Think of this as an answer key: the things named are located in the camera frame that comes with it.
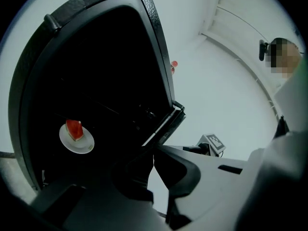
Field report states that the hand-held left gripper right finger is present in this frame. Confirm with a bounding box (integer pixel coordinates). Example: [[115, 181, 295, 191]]
[[154, 145, 202, 229]]

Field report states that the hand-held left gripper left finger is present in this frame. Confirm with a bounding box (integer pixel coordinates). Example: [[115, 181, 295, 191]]
[[111, 150, 155, 203]]

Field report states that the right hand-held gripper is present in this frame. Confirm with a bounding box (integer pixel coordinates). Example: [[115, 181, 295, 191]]
[[182, 133, 227, 157]]

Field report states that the white round plate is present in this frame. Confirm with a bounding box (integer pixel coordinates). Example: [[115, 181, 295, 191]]
[[59, 123, 95, 155]]

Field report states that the red watermelon slice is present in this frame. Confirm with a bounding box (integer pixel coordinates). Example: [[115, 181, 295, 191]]
[[65, 119, 84, 142]]

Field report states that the person's head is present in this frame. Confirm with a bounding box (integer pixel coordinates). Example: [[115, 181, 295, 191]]
[[269, 37, 303, 80]]

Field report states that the black head-mounted camera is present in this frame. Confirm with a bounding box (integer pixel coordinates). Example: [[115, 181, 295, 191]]
[[258, 39, 271, 62]]

